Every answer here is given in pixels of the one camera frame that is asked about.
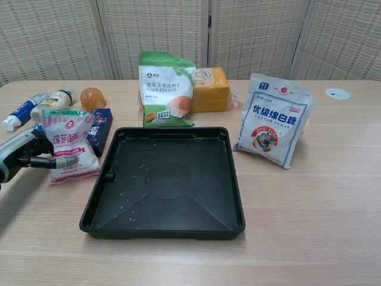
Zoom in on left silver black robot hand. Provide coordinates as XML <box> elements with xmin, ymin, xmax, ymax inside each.
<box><xmin>0</xmin><ymin>125</ymin><xmax>77</xmax><ymax>191</ymax></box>

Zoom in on pink white snack bag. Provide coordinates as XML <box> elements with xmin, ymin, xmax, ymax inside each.
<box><xmin>41</xmin><ymin>108</ymin><xmax>101</xmax><ymax>185</ymax></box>

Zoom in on black plastic tray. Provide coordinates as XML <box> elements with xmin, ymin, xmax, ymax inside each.
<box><xmin>79</xmin><ymin>126</ymin><xmax>246</xmax><ymax>240</ymax></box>

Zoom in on blue white toothpaste tube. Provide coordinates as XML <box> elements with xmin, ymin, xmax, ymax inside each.
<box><xmin>2</xmin><ymin>92</ymin><xmax>53</xmax><ymax>132</ymax></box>

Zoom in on cream mayonnaise squeeze bottle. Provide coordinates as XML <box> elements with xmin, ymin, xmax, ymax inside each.
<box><xmin>29</xmin><ymin>86</ymin><xmax>79</xmax><ymax>125</ymax></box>

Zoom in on dark blue toothpaste box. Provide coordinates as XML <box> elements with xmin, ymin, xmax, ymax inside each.
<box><xmin>86</xmin><ymin>108</ymin><xmax>114</xmax><ymax>158</ymax></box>

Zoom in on orange jelly cup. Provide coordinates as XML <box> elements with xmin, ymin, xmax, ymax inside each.
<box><xmin>80</xmin><ymin>86</ymin><xmax>107</xmax><ymax>110</ymax></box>

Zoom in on beige woven screen panel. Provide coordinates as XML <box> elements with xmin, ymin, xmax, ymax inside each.
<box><xmin>207</xmin><ymin>0</ymin><xmax>310</xmax><ymax>80</ymax></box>
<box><xmin>0</xmin><ymin>0</ymin><xmax>116</xmax><ymax>86</ymax></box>
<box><xmin>293</xmin><ymin>0</ymin><xmax>381</xmax><ymax>81</ymax></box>
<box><xmin>96</xmin><ymin>0</ymin><xmax>210</xmax><ymax>80</ymax></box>

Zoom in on green white corn starch bag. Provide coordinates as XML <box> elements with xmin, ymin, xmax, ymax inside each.
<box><xmin>138</xmin><ymin>51</ymin><xmax>196</xmax><ymax>128</ymax></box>

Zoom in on orange tissue pack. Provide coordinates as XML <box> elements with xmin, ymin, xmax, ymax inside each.
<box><xmin>189</xmin><ymin>67</ymin><xmax>243</xmax><ymax>113</ymax></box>

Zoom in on white castor sugar bag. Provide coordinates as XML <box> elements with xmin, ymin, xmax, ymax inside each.
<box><xmin>233</xmin><ymin>73</ymin><xmax>316</xmax><ymax>170</ymax></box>

